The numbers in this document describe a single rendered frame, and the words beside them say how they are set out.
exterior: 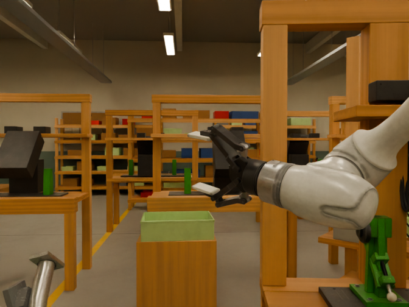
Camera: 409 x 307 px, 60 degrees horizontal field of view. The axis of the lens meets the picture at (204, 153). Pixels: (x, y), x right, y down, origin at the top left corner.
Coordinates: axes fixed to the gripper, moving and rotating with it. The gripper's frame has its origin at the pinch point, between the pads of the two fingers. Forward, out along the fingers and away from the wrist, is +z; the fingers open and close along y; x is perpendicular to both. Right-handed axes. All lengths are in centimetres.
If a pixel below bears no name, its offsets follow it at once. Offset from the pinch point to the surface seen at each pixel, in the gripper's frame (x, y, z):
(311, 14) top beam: -71, 33, 8
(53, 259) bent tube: 37.2, -8.3, 2.1
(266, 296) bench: -27, -58, -2
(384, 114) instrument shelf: -66, 0, -22
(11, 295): 45.4, -10.7, 1.6
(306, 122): -880, -245, 432
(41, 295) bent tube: 41.7, -11.3, -1.9
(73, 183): -346, -357, 867
